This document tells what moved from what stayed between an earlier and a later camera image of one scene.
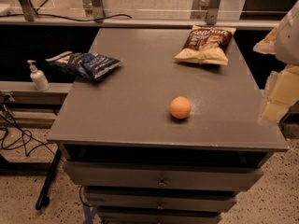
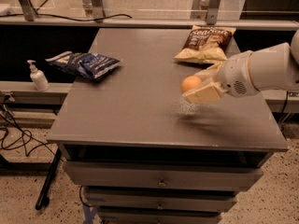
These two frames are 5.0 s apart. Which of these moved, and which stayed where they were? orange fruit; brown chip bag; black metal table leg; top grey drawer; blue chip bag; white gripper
Moved: white gripper; orange fruit
Stayed: top grey drawer; black metal table leg; brown chip bag; blue chip bag
